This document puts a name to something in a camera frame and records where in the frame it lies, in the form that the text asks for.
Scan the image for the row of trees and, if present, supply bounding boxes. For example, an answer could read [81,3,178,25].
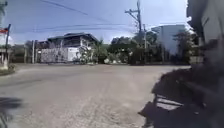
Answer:
[91,31,161,65]

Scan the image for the thin pole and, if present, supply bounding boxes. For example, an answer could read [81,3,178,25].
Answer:
[142,23,148,64]

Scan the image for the grey asphalt road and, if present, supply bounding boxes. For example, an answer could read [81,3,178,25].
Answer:
[0,63,193,128]

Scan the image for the house with dark roof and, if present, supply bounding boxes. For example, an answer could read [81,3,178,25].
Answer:
[36,32,100,64]

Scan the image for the wooden utility pole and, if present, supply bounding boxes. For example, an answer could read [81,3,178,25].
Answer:
[124,0,145,64]

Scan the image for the tall white building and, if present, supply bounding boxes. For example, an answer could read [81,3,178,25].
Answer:
[151,23,188,56]

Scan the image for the tree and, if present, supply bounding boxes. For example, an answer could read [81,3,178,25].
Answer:
[172,29,202,64]

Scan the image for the grass patch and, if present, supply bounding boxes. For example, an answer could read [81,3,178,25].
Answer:
[0,63,17,77]

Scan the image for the pole with red sign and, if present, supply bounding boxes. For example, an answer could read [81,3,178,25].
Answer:
[0,23,12,70]

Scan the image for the grey building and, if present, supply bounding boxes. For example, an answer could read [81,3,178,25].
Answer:
[185,0,224,48]

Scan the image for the white boundary wall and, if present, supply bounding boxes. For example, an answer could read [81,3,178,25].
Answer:
[39,46,81,64]

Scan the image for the overhead wires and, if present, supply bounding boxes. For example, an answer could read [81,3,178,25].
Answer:
[13,0,188,34]

